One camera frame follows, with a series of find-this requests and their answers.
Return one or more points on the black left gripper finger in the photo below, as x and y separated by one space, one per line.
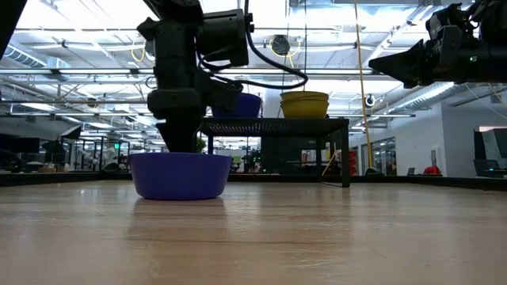
171 136
191 136

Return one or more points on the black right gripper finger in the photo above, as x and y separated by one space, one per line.
408 63

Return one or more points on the blue mini bowl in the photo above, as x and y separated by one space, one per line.
251 109
178 178
251 94

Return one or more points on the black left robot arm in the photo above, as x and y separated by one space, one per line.
174 10

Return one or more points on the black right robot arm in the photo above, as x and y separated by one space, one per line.
500 59

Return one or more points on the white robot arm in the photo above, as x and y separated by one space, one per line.
97 158

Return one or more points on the black round ceiling device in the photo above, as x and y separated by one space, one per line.
369 100

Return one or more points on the black perforated metal rack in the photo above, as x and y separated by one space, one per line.
277 126

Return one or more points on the black monitor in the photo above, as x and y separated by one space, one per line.
491 154

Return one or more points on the red object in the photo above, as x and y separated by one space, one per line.
431 170

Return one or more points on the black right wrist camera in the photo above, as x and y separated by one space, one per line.
449 17

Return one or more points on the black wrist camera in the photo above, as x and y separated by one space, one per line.
449 17
223 37

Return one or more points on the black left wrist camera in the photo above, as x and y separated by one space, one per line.
223 37

